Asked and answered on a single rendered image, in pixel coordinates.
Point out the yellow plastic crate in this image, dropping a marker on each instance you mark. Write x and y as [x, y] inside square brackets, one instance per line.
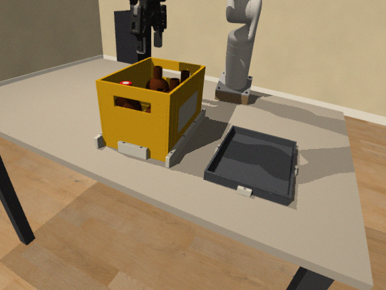
[171, 113]

